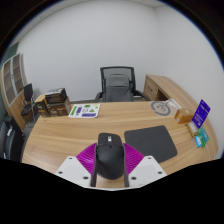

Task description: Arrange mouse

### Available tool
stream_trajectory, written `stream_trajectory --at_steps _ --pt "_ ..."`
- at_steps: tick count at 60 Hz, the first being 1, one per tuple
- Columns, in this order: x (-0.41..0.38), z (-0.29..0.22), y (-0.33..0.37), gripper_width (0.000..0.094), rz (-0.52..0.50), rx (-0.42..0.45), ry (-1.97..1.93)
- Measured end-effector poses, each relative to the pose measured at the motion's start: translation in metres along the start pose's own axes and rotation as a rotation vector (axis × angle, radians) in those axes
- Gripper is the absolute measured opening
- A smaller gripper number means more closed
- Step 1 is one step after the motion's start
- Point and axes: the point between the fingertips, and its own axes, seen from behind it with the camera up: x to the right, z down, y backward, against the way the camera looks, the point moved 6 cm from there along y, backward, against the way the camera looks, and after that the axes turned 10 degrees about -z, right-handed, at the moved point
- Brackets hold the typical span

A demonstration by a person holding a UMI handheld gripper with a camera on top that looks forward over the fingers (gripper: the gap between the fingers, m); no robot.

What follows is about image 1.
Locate black computer mouse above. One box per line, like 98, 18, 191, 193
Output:
94, 132, 126, 181

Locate slim tan box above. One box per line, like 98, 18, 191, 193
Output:
185, 121, 200, 138

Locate grey backpack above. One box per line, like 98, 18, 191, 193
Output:
103, 73, 134, 102

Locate small dark brown box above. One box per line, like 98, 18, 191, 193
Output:
34, 94, 51, 118

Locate purple package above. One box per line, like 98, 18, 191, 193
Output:
191, 99, 212, 130

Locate large black armchair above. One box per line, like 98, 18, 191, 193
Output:
0, 114, 25, 163

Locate wooden side desk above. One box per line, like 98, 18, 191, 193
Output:
143, 74, 198, 111

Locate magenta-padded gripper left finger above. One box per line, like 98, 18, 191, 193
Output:
54, 142, 98, 188

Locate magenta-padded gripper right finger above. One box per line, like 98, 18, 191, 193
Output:
123, 142, 168, 188

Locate white paper sheet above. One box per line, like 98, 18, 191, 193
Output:
165, 98, 183, 110

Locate orange-brown cardboard box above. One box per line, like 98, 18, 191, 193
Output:
173, 108, 195, 125

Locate large dark brown box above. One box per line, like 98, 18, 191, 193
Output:
46, 97, 72, 117

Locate white sheet with coloured prints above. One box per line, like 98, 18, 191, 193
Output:
67, 103, 101, 119

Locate blue packet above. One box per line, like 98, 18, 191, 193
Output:
194, 134, 204, 149

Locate wooden shelf unit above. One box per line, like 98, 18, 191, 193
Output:
0, 53, 29, 131

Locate dark grey mouse pad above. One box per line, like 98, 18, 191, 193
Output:
123, 124, 179, 164

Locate black mesh office chair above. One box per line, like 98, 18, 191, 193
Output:
93, 65, 152, 103

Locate black cardboard box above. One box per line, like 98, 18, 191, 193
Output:
44, 87, 67, 104

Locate green packet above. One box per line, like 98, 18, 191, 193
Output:
197, 126, 211, 148

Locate small black chair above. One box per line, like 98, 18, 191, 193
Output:
20, 82, 37, 123

